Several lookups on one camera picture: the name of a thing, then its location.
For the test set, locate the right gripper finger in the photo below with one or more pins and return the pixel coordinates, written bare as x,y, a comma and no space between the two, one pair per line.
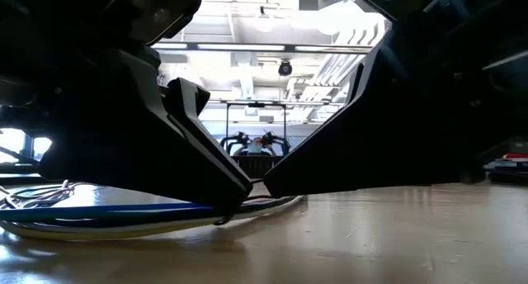
371,143

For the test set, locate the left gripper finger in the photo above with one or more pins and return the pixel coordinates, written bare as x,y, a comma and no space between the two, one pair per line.
136,143
187,96

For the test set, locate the black duct cover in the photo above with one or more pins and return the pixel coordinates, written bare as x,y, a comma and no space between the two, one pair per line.
20,179

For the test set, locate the black station robot arm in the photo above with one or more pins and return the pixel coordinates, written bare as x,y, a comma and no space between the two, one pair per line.
235,141
278,140

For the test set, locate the person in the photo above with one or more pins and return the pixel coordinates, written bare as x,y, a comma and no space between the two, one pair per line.
255,145

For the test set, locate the black robot station frame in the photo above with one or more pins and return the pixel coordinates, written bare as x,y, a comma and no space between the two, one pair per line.
227,123

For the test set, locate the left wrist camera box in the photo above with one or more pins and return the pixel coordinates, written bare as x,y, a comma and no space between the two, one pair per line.
156,11

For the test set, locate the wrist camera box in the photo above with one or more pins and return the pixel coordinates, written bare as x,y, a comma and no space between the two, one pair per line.
156,11
387,3

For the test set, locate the black overhead camera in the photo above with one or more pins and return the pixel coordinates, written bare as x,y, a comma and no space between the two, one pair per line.
284,68

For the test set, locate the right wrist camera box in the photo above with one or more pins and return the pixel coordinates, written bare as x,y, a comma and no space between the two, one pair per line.
387,3

